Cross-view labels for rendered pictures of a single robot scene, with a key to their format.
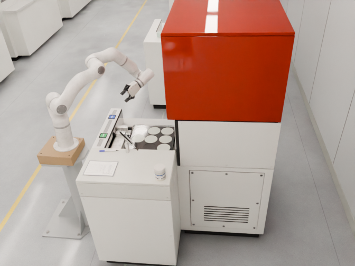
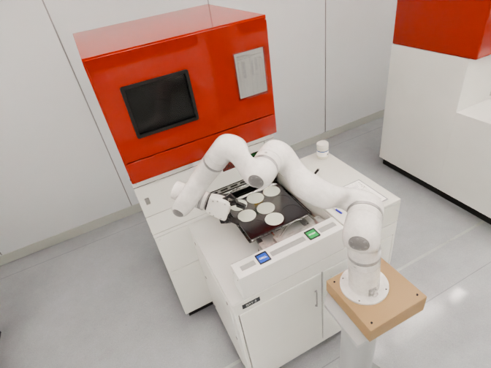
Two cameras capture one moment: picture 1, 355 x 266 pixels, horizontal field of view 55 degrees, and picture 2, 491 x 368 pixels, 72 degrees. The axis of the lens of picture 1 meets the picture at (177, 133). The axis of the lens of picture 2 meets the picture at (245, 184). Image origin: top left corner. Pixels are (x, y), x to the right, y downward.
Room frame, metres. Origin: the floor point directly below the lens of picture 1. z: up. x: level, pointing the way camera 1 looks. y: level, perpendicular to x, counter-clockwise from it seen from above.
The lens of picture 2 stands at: (2.89, 1.41, 2.09)
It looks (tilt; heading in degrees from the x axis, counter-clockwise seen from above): 35 degrees down; 241
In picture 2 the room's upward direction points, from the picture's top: 10 degrees counter-clockwise
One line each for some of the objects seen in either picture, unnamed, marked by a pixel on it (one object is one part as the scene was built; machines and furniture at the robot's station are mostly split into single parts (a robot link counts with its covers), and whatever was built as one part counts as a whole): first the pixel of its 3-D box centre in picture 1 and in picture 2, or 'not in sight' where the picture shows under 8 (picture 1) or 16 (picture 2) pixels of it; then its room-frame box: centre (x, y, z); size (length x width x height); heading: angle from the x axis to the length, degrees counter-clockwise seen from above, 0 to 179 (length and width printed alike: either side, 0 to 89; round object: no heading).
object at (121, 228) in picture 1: (143, 190); (291, 272); (2.07, 0.32, 0.41); 0.97 x 0.64 x 0.82; 172
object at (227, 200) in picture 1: (222, 171); (212, 228); (2.25, -0.38, 0.41); 0.82 x 0.71 x 0.82; 172
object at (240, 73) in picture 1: (223, 54); (174, 83); (2.25, -0.36, 1.52); 0.81 x 0.75 x 0.59; 172
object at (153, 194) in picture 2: (181, 113); (212, 183); (2.30, -0.05, 1.02); 0.82 x 0.03 x 0.40; 172
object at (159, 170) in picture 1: (159, 172); (322, 150); (1.62, 0.13, 1.01); 0.07 x 0.07 x 0.10
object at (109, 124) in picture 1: (109, 133); (289, 255); (2.25, 0.55, 0.89); 0.55 x 0.09 x 0.14; 172
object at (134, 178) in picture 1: (129, 172); (332, 191); (1.77, 0.35, 0.89); 0.62 x 0.35 x 0.14; 82
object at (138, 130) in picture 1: (151, 139); (264, 208); (2.14, 0.20, 0.90); 0.34 x 0.34 x 0.01; 82
